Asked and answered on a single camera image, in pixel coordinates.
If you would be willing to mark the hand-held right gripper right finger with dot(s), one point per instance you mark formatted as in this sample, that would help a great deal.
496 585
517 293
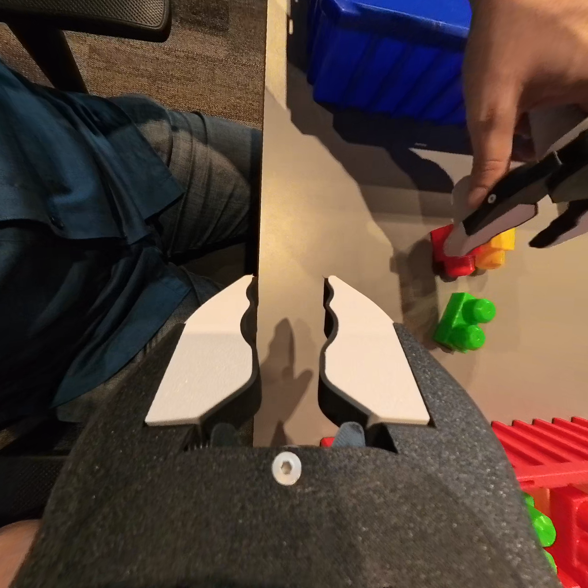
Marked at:
374 363

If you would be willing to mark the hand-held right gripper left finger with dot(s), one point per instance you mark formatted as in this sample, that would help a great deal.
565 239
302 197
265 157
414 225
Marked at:
202 358

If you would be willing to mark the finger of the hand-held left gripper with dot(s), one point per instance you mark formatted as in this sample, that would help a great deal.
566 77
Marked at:
507 216
558 233

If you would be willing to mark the yellow mega block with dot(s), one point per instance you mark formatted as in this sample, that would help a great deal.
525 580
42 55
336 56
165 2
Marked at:
494 257

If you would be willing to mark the red mega block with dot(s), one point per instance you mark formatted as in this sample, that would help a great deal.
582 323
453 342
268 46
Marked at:
459 265

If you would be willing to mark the green mega block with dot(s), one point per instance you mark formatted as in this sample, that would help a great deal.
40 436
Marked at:
550 562
459 321
540 528

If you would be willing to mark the red plastic bin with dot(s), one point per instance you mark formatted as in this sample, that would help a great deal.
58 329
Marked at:
551 454

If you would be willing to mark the person's right forearm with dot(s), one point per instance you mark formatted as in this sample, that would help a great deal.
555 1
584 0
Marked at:
16 556

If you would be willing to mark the person's left hand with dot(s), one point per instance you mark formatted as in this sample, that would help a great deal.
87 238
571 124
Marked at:
519 69

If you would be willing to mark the grey trousers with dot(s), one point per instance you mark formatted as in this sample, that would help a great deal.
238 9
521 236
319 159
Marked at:
202 183

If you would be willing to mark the blue plastic bin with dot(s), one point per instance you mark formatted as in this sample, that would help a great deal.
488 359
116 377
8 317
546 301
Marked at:
390 59

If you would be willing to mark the dark blue shirt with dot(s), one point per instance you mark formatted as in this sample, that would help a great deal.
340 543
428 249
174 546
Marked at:
69 206

